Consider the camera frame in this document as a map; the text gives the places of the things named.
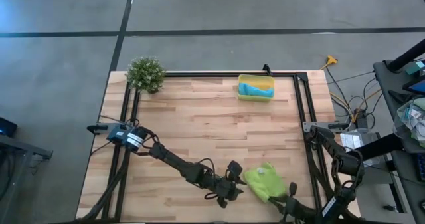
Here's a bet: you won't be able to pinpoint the teal small box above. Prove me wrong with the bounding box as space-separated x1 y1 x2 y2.
405 60 425 76

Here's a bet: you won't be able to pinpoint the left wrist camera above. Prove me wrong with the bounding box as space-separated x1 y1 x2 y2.
226 160 244 181

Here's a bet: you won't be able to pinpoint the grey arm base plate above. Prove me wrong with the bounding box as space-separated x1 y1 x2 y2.
302 120 350 132

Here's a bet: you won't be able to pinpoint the blue microfiber towel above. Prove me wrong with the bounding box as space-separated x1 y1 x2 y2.
238 82 275 99

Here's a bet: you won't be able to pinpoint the grey side desk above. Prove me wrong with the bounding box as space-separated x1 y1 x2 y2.
373 59 425 224

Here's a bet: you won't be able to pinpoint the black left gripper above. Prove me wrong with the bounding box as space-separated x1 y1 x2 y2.
212 175 248 209

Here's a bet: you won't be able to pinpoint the green microfiber towel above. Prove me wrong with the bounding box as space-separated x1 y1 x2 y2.
243 162 288 204

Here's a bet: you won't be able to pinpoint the yellow floor cable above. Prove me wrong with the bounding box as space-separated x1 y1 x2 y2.
329 88 383 124

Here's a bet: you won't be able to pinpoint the white paper sheets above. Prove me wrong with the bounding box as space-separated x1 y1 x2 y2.
340 130 367 174

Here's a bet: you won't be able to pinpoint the black diagonal desk leg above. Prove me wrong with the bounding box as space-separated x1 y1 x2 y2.
387 39 425 72
357 133 404 162

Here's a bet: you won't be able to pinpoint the black aluminium table frame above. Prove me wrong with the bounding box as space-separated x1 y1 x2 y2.
78 71 363 224

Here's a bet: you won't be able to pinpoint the grey metal desk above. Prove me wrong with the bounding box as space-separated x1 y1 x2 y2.
0 134 54 224

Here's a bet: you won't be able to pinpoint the black power strip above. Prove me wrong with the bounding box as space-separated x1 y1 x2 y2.
353 108 370 130

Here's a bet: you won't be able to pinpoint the black side bracket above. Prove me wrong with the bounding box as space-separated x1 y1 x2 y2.
86 124 110 135

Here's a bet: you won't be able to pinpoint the yellow power plug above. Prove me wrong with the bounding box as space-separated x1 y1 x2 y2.
319 55 339 70

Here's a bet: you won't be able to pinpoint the dark tablet screen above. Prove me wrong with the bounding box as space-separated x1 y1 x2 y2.
402 78 425 97

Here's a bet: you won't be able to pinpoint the small green potted plant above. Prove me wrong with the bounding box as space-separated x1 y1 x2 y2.
126 56 167 95

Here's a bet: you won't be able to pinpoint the black device with blue light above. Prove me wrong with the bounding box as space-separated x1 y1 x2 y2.
0 116 19 139

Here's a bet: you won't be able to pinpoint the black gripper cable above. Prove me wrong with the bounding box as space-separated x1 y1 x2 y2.
198 157 216 175

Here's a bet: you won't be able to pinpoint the clear plastic bag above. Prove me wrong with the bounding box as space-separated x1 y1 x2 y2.
393 96 425 149

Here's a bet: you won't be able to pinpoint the yellow plastic basket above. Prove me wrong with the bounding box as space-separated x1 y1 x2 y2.
237 74 276 103

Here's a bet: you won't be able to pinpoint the black floor cable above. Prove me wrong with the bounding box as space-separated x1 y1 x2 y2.
325 66 350 114

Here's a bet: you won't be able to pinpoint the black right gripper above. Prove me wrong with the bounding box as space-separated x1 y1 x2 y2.
269 194 319 224

